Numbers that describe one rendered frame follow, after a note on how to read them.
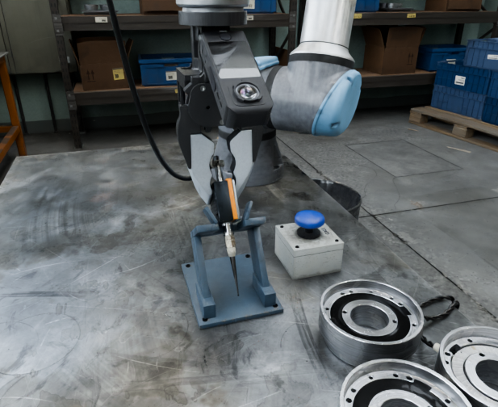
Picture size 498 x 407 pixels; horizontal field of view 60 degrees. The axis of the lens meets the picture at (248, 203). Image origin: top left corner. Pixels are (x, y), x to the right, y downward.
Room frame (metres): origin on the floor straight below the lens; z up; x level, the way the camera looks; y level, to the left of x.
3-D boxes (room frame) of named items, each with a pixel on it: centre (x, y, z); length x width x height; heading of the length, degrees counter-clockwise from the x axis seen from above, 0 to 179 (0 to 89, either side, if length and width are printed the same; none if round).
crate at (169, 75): (3.90, 0.68, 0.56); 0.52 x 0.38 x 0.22; 104
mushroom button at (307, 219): (0.51, -0.08, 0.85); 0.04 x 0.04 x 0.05
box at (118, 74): (3.72, 1.19, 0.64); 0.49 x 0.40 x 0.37; 112
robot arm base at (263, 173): (0.85, 0.00, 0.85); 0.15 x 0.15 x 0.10
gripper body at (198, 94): (0.50, 0.04, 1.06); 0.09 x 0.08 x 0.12; 17
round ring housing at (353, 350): (0.36, -0.13, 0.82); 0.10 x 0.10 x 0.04
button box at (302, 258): (0.52, -0.08, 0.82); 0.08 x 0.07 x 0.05; 17
